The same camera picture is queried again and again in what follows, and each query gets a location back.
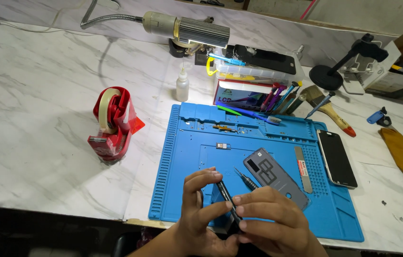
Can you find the black round base phone stand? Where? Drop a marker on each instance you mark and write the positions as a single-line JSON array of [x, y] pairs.
[[326, 76]]

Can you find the grey phone back cover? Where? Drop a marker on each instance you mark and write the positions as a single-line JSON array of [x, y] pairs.
[[276, 175]]

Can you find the green plastic pry pick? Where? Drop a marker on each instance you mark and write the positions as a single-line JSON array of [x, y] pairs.
[[228, 110]]

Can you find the small orange metal part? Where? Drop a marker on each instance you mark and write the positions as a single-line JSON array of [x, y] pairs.
[[222, 127]]

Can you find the black smartphone with blue back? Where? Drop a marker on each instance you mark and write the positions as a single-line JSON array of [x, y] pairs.
[[229, 200]]

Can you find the person's right hand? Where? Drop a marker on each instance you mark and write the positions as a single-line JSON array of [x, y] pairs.
[[280, 225]]

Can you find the dark blue precision screwdriver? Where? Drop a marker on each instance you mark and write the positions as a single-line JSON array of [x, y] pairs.
[[321, 104]]

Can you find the blue toothbrush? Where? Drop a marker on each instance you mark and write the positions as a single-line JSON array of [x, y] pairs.
[[247, 113]]

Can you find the small clear glass bottle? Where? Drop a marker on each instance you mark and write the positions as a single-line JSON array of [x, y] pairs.
[[299, 51]]

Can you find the metal pry bar red label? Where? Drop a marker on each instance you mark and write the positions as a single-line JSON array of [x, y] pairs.
[[303, 169]]

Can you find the white needle squeeze bottle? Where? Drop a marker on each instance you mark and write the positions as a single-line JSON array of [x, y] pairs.
[[182, 89]]

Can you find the yellow capped screwdriver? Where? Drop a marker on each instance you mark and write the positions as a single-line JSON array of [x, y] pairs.
[[291, 98]]

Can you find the silver sim card tray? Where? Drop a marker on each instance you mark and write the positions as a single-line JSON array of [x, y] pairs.
[[221, 145]]

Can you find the clear plastic storage box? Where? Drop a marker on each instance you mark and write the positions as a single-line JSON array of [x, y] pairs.
[[258, 73]]

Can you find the blue silicone repair mat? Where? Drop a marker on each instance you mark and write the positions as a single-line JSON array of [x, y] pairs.
[[187, 160]]

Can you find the black knurled precision screwdriver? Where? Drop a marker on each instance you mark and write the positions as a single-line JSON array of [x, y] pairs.
[[247, 180]]

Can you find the blue key fob with keys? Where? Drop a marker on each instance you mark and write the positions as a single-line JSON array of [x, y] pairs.
[[375, 116]]

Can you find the red cardboard screen box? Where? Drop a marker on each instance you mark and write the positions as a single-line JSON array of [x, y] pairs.
[[237, 94]]

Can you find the red tape dispenser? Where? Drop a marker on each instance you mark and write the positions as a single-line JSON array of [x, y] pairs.
[[115, 139]]

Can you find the clear adhesive tape roll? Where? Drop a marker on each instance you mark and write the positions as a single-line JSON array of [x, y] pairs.
[[105, 107]]

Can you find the person's right fingers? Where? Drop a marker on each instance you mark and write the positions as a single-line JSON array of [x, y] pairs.
[[249, 214]]

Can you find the black tape roll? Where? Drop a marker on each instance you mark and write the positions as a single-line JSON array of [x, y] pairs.
[[176, 48]]

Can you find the person's left hand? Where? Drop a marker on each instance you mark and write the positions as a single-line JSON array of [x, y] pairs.
[[194, 228]]

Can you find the gooseneck desk lamp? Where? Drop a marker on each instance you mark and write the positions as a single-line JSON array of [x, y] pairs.
[[201, 32]]

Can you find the black phone screen panel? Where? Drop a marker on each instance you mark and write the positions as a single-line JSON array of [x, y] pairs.
[[265, 59]]

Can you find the black smartphone with silver frame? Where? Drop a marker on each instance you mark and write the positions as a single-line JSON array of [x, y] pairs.
[[337, 159]]

